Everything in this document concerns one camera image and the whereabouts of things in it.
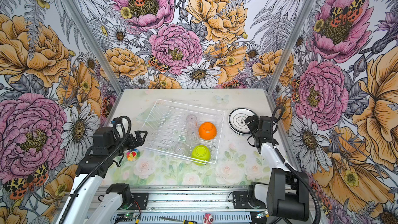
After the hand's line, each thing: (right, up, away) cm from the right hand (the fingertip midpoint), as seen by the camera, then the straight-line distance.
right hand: (249, 125), depth 89 cm
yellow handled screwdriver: (-34, -39, -21) cm, 56 cm away
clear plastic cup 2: (-32, -5, -3) cm, 32 cm away
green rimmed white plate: (-4, +2, +12) cm, 13 cm away
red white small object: (-24, -36, -23) cm, 49 cm away
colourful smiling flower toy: (-65, -16, -2) cm, 67 cm away
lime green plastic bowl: (-27, -13, -7) cm, 31 cm away
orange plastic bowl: (-23, -4, +4) cm, 24 cm away
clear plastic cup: (-33, +1, +10) cm, 35 cm away
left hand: (-57, -5, -13) cm, 59 cm away
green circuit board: (-61, -38, -18) cm, 74 cm away
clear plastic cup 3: (-38, -10, -9) cm, 40 cm away
